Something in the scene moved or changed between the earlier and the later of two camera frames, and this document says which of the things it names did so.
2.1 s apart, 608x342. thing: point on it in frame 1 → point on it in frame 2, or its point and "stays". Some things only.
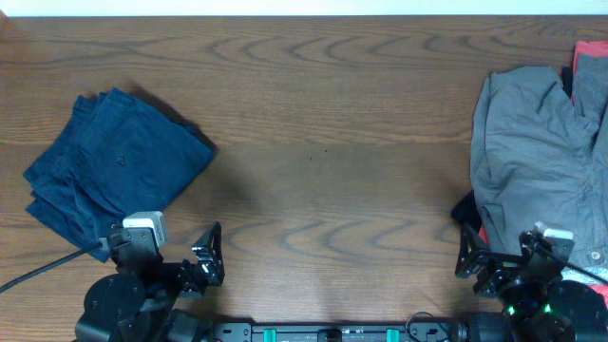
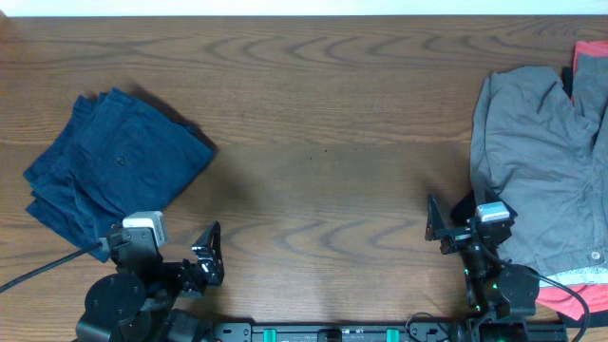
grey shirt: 540,158 stays
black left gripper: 208,268 stays
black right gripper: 502,271 → 456,237
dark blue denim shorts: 128,159 stays
